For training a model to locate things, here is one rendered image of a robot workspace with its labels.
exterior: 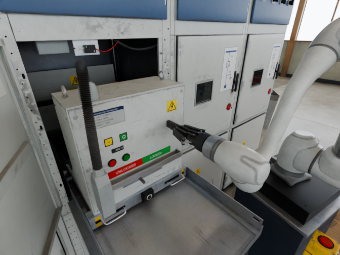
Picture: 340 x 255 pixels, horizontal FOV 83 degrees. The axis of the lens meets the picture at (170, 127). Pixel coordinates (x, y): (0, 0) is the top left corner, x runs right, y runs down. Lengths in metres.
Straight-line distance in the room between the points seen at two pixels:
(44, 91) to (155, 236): 1.12
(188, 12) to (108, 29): 0.44
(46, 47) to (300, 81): 0.92
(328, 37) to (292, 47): 7.92
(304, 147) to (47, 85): 1.56
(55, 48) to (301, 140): 1.22
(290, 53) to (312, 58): 7.98
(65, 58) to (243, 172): 1.44
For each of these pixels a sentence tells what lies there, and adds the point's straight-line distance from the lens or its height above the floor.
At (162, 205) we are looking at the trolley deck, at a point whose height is 0.85.
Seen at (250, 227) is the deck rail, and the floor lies 0.85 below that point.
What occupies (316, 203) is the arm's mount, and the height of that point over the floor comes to 0.83.
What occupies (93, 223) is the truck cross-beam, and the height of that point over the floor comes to 0.90.
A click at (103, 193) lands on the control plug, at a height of 1.12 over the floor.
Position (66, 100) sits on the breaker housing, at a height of 1.39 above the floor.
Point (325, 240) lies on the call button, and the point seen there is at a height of 0.91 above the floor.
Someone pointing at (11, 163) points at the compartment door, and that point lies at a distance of 0.77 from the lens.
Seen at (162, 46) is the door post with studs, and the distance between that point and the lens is 1.06.
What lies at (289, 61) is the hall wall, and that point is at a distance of 8.90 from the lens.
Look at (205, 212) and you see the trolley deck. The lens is 0.99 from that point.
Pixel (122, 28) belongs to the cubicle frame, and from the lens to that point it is 0.94.
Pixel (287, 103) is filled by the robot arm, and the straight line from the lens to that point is 0.77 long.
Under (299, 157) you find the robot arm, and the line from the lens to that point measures 1.22.
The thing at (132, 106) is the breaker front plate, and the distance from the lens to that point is 0.73.
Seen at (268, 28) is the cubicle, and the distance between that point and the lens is 1.94.
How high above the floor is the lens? 1.60
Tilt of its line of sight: 27 degrees down
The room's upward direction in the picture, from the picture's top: straight up
